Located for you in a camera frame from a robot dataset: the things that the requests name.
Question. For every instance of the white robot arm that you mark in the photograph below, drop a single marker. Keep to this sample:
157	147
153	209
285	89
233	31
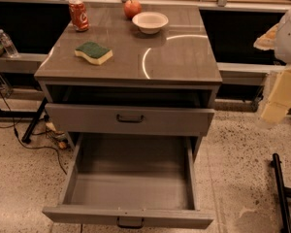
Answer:
283	39

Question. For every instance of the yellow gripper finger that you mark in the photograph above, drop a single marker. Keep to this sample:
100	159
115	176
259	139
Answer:
267	40
277	101

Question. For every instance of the green yellow sponge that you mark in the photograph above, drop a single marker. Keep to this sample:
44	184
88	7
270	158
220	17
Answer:
93	53

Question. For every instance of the black table leg left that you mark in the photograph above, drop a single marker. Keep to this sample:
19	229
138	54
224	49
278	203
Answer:
26	137

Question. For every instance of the grey top drawer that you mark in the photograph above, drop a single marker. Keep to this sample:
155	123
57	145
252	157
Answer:
130	120

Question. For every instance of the grey drawer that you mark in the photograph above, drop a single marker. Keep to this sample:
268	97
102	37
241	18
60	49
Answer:
130	120
132	182

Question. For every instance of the small objects on floor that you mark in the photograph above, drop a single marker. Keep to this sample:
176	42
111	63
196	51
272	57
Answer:
58	137

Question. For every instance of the clear water bottle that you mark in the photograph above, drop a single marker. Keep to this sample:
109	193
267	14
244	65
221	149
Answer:
8	44

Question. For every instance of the white bowl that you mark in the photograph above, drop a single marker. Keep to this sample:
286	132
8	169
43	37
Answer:
150	22

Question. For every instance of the grey drawer cabinet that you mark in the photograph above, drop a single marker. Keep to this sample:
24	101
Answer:
174	68

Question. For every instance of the orange soda can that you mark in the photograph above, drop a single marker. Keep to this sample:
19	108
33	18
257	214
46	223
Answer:
78	15

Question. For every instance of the red apple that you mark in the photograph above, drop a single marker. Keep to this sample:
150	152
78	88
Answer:
132	8

